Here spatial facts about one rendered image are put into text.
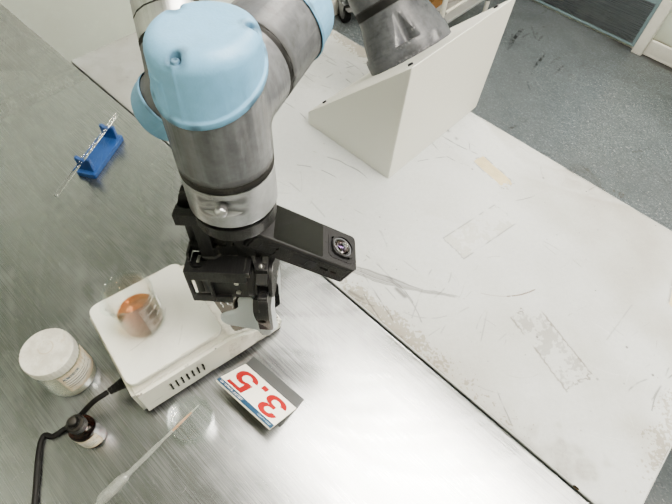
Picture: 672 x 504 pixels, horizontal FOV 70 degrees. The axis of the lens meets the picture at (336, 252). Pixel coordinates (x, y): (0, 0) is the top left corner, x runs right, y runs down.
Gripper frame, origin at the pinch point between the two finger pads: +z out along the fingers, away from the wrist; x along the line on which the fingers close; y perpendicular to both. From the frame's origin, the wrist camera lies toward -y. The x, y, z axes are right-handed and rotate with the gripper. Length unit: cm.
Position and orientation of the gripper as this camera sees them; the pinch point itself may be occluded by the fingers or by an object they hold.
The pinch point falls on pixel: (274, 315)
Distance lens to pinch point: 58.6
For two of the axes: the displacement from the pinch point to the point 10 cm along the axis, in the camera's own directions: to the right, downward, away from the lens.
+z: -0.3, 6.0, 8.0
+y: -10.0, -0.5, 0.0
